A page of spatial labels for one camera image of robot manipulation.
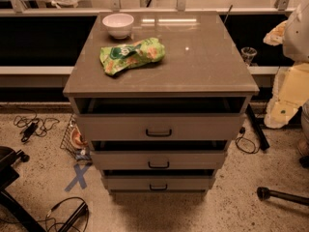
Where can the grey top drawer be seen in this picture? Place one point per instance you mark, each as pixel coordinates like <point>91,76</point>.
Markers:
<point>159,127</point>

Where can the grey drawer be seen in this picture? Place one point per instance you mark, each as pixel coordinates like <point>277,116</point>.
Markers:
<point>159,127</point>
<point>157,184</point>
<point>157,160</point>

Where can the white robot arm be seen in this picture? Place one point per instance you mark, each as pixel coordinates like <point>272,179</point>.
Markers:
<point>296,34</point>

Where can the grey drawer cabinet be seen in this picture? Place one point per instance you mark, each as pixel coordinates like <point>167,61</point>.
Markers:
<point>201,73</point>

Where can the grey middle drawer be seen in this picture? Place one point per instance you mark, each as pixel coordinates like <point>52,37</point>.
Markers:
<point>157,160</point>

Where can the grey bottom drawer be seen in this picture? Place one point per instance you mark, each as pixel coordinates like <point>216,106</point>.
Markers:
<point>157,184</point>

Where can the green snack bag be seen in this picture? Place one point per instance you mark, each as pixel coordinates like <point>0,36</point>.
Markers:
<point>115,59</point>

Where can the white ceramic bowl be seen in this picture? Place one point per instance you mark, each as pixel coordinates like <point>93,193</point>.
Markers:
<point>118,26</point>

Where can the blue tape cross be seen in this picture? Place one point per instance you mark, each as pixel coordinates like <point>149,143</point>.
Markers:
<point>78,179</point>

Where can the clear glass cup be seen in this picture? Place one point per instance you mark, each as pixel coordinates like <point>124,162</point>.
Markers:
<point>248,54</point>

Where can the black bar behind cabinet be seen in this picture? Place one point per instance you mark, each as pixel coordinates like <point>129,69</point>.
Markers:
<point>257,129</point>

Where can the black pole on floor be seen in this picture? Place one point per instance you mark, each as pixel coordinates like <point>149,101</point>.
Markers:
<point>266,193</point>

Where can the wire basket with items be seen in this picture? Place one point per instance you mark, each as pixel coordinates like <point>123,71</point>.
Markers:
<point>73,142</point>

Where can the black stand with cable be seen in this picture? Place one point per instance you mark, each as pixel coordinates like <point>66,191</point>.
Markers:
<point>77,221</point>

